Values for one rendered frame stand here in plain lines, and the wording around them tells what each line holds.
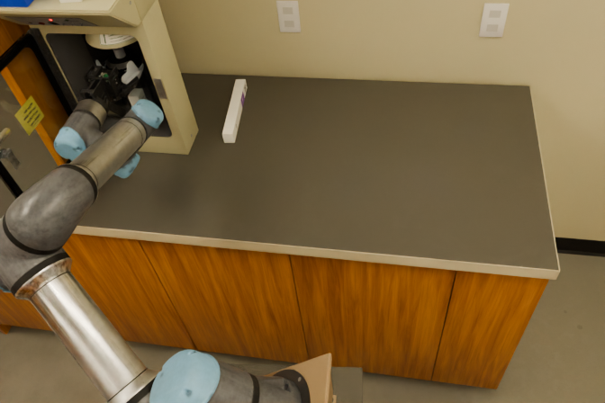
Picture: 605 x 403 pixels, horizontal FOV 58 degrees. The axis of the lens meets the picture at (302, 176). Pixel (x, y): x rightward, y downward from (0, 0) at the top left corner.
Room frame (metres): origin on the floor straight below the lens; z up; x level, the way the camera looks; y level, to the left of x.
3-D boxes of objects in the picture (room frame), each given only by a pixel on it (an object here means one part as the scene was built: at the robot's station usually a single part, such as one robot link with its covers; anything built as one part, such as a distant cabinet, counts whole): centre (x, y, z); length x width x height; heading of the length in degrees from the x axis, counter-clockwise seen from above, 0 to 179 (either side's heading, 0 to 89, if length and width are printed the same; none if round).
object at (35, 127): (1.13, 0.70, 1.19); 0.30 x 0.01 x 0.40; 159
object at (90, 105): (1.10, 0.52, 1.24); 0.08 x 0.05 x 0.08; 75
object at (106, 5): (1.20, 0.51, 1.46); 0.32 x 0.11 x 0.10; 75
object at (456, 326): (1.27, 0.31, 0.45); 2.05 x 0.67 x 0.90; 75
